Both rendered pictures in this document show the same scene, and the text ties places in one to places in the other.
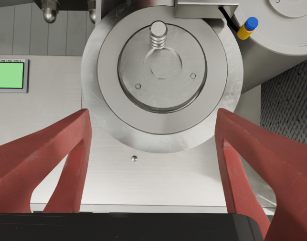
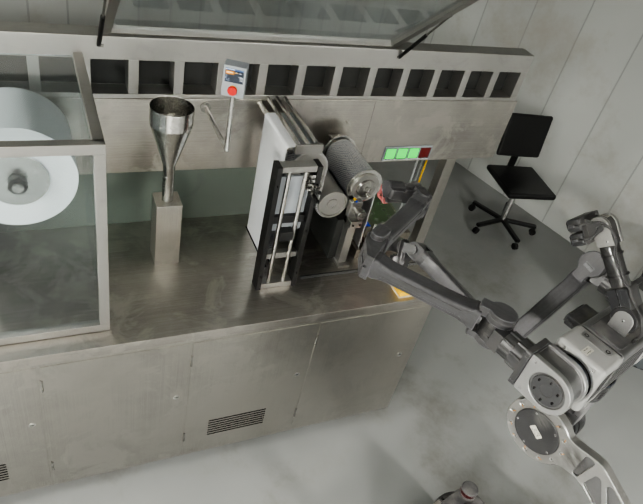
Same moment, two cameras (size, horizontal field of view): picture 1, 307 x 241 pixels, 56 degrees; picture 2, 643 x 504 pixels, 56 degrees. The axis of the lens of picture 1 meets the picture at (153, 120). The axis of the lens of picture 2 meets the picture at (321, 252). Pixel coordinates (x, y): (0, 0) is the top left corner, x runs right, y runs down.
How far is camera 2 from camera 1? 2.13 m
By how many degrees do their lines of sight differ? 45
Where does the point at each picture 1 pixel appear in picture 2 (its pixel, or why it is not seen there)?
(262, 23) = (340, 197)
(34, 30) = not seen: hidden behind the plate
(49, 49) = not seen: hidden behind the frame
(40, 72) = (377, 155)
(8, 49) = not seen: hidden behind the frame
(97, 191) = (366, 106)
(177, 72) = (363, 188)
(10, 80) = (390, 152)
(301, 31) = (332, 196)
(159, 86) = (368, 185)
